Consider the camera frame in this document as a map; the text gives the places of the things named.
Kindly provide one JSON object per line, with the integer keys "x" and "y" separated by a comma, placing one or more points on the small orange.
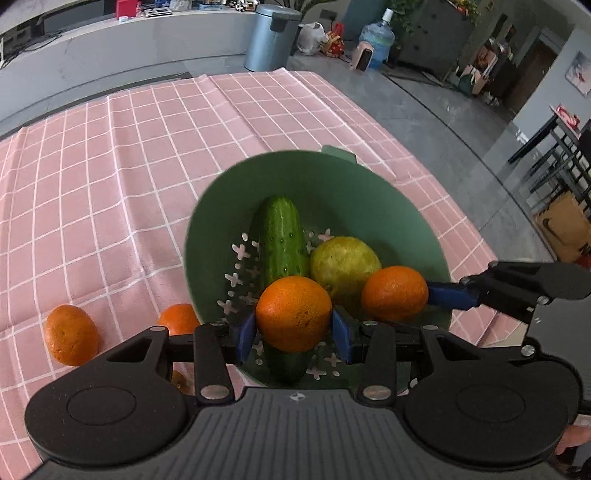
{"x": 395, "y": 293}

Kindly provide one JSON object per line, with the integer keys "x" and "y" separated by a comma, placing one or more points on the pink checked tablecloth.
{"x": 138, "y": 184}

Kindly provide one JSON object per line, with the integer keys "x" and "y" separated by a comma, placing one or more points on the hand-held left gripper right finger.
{"x": 344, "y": 339}

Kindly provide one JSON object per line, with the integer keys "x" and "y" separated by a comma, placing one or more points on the red box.
{"x": 127, "y": 8}

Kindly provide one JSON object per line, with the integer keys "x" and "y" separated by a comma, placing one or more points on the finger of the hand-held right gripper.
{"x": 450, "y": 295}

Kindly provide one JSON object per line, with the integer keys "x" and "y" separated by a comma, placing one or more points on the green potted plant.
{"x": 406, "y": 11}

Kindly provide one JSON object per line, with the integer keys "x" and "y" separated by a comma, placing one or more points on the yellow-green lemon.
{"x": 344, "y": 265}

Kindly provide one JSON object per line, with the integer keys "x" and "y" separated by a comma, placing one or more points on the black chair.
{"x": 565, "y": 161}

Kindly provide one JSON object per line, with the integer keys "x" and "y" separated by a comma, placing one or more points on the green cucumber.
{"x": 279, "y": 235}

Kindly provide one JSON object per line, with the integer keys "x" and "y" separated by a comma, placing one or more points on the wall picture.
{"x": 579, "y": 74}

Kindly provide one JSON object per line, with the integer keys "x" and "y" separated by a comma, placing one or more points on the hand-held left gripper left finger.
{"x": 246, "y": 339}

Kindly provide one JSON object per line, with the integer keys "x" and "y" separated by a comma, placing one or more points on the white plastic bag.
{"x": 310, "y": 39}

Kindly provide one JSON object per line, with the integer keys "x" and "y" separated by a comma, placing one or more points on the large orange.
{"x": 293, "y": 314}

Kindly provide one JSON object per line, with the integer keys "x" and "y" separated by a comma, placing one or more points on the grey metal trash can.
{"x": 270, "y": 39}

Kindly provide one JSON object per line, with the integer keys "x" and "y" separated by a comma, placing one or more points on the dark cabinet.
{"x": 434, "y": 41}

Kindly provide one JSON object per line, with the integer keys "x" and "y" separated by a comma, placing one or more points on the green colander bowl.
{"x": 221, "y": 207}

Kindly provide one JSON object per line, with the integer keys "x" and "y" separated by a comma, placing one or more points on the white curved counter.
{"x": 115, "y": 60}

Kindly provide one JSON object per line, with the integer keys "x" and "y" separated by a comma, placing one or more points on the blue water jug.
{"x": 378, "y": 39}

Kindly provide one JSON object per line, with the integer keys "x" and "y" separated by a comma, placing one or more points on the dark table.
{"x": 535, "y": 138}

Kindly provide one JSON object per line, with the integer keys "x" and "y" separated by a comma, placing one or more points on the red patterned bag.
{"x": 333, "y": 44}

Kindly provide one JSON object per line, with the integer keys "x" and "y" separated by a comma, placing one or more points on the pink small appliance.
{"x": 362, "y": 56}

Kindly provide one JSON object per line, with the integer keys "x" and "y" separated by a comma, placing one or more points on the brown paper bag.
{"x": 565, "y": 226}

